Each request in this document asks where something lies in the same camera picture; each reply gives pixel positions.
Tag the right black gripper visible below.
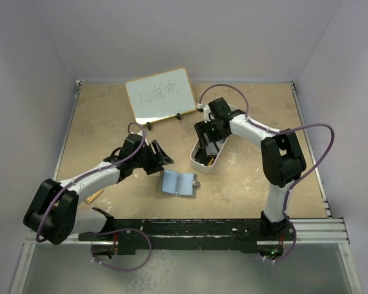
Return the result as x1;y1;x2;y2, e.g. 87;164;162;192
195;117;229;148

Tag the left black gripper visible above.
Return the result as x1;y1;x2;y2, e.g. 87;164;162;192
132;140;172;175

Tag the white oblong plastic tray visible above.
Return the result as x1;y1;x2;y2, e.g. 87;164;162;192
190;104;238;174

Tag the grey card holder wallet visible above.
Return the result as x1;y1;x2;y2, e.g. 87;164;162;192
159;170;200;198

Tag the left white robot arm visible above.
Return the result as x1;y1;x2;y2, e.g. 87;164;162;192
23;134;174;245

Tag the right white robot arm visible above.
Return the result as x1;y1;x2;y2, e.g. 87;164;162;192
190;97;307;239

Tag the orange card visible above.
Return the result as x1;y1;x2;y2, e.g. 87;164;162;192
84;189;104;204

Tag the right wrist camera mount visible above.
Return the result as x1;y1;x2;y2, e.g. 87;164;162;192
197;104;213;123

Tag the small whiteboard wooden frame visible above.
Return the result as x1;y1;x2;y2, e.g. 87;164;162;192
125;67;197;125

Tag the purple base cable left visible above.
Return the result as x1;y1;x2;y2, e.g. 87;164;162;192
90;228;154;272

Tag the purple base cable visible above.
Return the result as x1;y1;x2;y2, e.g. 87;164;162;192
262;219;298;264
90;228;154;272

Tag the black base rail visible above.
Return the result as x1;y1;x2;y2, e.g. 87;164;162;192
79;218;295;255

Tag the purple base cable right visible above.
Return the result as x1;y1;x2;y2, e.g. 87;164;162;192
262;219;298;264

